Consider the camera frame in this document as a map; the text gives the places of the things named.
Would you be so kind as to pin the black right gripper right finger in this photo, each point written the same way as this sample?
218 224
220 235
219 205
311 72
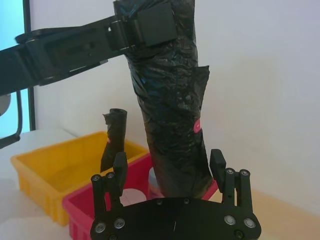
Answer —
235 186

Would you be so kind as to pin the large black plastic bag roll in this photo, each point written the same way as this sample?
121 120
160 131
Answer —
170 100

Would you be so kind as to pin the yellow plastic bin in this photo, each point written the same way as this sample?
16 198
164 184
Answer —
42 180

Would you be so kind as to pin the small black plastic bag roll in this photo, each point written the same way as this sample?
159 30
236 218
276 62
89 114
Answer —
115 135

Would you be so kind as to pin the black upright post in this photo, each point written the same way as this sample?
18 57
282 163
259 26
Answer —
29 15

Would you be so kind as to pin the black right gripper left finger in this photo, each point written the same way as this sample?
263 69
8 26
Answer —
106 192

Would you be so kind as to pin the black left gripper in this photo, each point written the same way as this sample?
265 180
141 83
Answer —
15 70

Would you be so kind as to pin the white round lid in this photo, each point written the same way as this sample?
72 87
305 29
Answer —
133 196

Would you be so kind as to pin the red plastic bin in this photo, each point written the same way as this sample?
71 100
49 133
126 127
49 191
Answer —
77 215

